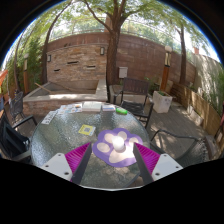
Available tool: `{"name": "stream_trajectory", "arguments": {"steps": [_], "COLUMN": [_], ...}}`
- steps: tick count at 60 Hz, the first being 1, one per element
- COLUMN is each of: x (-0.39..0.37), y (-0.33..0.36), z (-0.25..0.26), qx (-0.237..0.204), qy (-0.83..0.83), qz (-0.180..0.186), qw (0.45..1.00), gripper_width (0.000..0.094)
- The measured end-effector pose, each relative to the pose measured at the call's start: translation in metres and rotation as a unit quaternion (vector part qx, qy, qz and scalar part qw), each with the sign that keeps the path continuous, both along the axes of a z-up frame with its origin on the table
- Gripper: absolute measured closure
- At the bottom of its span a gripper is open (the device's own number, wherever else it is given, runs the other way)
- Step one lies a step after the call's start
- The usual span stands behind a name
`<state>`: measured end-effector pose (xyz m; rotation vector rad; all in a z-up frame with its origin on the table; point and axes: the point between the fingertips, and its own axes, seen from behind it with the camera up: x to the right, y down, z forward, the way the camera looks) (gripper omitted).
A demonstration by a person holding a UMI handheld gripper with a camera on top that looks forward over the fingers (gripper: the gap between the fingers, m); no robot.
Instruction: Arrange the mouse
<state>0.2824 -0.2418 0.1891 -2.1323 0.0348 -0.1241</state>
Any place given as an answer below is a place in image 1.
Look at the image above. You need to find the green small packet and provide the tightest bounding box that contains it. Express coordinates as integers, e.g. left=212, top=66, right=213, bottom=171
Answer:
left=115, top=107, right=129, bottom=116

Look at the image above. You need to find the grey electrical wall box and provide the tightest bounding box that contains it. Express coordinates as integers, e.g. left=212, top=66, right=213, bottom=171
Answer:
left=118, top=66, right=129, bottom=80

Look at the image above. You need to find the dark metal mesh armchair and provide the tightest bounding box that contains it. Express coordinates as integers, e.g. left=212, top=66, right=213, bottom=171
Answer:
left=149, top=129, right=214, bottom=168

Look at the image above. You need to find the purple paw-print mouse pad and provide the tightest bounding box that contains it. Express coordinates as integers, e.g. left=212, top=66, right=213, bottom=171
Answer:
left=91, top=127, right=144, bottom=168

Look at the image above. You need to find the raised stone basin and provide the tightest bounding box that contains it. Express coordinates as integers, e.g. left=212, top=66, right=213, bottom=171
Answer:
left=22, top=78, right=109, bottom=116

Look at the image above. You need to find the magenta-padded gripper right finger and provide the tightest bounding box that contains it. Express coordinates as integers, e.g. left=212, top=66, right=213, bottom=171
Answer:
left=132, top=142, right=184, bottom=186

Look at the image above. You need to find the wooden plank fence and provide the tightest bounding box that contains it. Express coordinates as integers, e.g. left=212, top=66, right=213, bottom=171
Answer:
left=173, top=82, right=224, bottom=138

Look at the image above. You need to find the yellow square card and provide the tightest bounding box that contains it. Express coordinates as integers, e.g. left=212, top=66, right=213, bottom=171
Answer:
left=78, top=124, right=97, bottom=137

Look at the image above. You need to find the white computer mouse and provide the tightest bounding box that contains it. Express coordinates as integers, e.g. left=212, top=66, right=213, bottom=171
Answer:
left=112, top=135, right=126, bottom=152

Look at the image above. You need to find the black mesh chair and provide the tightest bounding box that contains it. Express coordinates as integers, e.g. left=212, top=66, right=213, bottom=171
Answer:
left=9, top=91, right=25, bottom=126

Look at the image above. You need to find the slim curved tree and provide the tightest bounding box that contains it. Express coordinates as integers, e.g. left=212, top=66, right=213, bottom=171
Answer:
left=40, top=0, right=72, bottom=85

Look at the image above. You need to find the large forked tree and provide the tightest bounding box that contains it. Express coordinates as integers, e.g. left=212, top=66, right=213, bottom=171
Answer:
left=81, top=0, right=154, bottom=86

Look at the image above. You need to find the dark wooden bench chair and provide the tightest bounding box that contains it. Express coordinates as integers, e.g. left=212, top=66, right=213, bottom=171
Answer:
left=113, top=77, right=155, bottom=129

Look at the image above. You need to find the grey printed sheet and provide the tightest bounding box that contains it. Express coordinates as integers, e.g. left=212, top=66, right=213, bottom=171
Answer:
left=41, top=110, right=58, bottom=125

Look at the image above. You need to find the black slatted armchair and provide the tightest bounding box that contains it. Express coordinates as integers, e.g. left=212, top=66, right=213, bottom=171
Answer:
left=0, top=113, right=38, bottom=164

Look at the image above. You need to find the white and blue booklet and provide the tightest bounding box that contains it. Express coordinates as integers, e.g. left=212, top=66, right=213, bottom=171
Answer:
left=101, top=104, right=117, bottom=112

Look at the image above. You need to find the slim straight tree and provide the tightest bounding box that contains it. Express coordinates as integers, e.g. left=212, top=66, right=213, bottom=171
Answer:
left=176, top=23, right=188, bottom=86

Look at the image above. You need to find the orange parasol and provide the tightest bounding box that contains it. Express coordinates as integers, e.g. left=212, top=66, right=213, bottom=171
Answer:
left=0, top=69, right=9, bottom=88

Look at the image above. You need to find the white square planter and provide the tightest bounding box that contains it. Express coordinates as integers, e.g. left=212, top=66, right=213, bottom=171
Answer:
left=152, top=90, right=174, bottom=114

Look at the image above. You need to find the white open book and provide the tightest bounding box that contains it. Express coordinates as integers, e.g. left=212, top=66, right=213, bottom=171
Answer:
left=81, top=101, right=103, bottom=113

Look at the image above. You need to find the wooden lamp post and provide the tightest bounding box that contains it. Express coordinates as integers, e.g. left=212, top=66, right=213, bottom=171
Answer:
left=22, top=53, right=31, bottom=95
left=160, top=45, right=173, bottom=92

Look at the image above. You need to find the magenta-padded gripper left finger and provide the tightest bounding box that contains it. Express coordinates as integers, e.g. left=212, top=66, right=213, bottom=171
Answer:
left=40, top=142, right=93, bottom=186

